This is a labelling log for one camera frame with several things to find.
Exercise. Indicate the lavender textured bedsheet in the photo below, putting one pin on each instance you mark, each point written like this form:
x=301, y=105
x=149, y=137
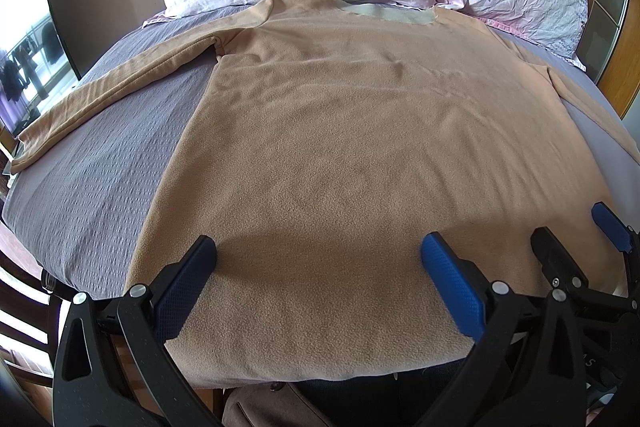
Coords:
x=80, y=209

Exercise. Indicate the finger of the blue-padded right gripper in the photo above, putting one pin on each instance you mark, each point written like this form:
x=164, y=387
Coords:
x=525, y=368

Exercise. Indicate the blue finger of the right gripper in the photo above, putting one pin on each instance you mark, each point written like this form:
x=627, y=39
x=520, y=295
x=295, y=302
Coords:
x=620, y=235

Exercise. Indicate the wooden headboard frame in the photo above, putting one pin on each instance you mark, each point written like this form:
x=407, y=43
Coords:
x=609, y=48

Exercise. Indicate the window with dark frame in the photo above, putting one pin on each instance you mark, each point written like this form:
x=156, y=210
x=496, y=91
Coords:
x=36, y=71

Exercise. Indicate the tan fleece long-sleeve shirt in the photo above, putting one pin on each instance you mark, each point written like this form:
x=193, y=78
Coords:
x=329, y=140

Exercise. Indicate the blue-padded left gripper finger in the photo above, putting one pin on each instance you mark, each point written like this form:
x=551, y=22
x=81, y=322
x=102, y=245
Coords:
x=90, y=387

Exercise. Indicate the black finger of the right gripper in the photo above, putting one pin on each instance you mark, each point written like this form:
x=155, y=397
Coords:
x=558, y=266

